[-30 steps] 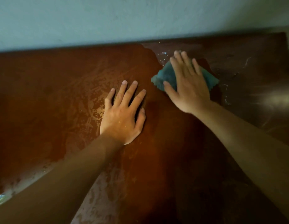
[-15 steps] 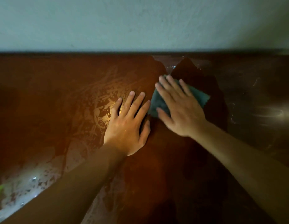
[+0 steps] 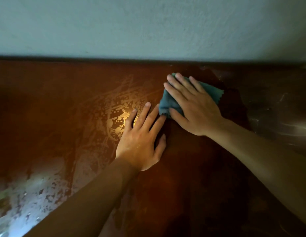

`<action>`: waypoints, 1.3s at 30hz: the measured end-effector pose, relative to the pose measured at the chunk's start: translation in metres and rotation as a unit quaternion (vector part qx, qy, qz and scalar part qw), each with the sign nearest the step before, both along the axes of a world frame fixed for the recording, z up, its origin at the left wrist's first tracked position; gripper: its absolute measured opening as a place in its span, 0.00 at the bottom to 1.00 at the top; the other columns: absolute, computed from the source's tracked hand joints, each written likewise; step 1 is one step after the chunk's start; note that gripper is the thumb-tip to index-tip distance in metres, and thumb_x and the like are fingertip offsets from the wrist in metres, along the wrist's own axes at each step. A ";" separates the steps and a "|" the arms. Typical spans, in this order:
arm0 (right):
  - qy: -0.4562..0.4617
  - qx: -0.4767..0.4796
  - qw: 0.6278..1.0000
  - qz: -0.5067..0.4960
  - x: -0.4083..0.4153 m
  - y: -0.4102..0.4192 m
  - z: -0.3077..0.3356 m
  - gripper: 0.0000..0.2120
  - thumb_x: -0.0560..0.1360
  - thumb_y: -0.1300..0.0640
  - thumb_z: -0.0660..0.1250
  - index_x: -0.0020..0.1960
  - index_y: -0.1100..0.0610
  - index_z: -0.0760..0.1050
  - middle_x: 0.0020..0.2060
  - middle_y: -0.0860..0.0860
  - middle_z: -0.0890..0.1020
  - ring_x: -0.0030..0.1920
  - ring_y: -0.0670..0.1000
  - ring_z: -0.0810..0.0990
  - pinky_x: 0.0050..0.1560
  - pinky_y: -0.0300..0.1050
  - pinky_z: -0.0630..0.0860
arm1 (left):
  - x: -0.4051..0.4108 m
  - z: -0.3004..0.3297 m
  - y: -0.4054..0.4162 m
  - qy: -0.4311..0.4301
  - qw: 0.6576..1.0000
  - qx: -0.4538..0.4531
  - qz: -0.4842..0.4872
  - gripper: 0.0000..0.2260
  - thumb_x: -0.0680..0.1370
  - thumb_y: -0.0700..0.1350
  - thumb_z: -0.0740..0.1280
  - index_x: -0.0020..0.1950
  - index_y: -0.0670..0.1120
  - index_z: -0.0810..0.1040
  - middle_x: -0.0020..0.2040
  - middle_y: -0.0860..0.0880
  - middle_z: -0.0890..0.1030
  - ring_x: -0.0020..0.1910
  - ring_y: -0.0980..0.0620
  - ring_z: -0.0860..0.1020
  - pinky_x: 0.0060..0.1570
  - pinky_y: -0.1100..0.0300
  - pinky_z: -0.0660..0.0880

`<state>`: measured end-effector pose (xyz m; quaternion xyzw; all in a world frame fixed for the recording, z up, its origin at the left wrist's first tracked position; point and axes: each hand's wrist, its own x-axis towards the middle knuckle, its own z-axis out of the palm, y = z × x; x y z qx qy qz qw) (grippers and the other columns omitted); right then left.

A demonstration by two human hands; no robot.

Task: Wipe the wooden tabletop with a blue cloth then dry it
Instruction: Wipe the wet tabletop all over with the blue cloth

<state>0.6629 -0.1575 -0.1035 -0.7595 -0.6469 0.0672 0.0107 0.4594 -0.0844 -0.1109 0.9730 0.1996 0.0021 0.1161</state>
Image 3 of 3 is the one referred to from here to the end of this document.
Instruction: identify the person's left hand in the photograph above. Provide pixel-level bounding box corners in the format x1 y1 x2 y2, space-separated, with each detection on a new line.
115 102 167 172

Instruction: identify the person's left forearm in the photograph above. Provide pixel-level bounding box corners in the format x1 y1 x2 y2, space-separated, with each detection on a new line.
23 157 140 237

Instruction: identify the blue cleaning cloth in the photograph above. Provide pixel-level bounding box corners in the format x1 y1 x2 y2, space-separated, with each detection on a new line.
159 73 224 119

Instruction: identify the person's right forearm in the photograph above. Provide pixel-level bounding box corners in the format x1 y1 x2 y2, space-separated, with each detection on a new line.
207 118 306 228

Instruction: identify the person's right hand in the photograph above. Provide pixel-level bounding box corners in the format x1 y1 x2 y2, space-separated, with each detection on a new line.
163 73 226 136

